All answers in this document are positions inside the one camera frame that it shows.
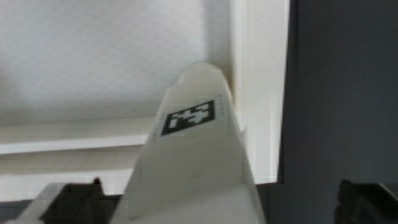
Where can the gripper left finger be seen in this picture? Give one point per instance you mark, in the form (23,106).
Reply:
(71,203)

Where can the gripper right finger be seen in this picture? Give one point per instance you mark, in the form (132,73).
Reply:
(366,203)

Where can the white desk leg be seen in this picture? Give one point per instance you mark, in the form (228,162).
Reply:
(192,187)

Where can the white desk top tray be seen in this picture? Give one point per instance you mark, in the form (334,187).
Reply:
(93,53)

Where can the white right fence bar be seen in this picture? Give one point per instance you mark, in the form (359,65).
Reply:
(267,42)

